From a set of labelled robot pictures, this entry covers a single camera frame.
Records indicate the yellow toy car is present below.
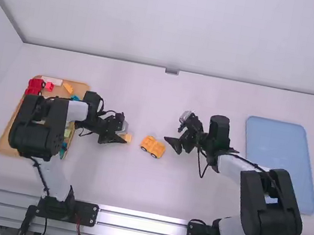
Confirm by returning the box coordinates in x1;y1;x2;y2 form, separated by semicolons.
138;134;168;160

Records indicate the black cable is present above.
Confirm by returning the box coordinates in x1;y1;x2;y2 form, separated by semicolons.
76;122;104;141
193;148;216;181

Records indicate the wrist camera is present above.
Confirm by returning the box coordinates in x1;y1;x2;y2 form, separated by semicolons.
116;119;131;136
178;109;193;125

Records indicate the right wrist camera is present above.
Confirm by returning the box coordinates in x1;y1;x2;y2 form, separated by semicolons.
178;109;193;125

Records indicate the blue mat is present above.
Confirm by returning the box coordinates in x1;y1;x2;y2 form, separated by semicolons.
232;114;314;217

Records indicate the pale green toy brick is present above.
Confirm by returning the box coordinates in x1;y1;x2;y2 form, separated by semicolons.
63;125;76;140

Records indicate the flat white toy brick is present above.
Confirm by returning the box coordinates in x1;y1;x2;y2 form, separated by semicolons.
41;75;65;87

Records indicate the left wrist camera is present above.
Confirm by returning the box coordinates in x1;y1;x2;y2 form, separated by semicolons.
116;119;131;136

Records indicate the red toy car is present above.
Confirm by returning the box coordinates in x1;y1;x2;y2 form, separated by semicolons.
25;77;46;98

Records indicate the tan tray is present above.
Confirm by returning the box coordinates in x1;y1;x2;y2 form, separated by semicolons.
0;68;92;168

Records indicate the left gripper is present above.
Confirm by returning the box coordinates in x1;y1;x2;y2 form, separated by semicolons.
91;109;132;149

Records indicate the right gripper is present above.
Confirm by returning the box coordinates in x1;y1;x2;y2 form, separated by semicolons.
161;110;209;159

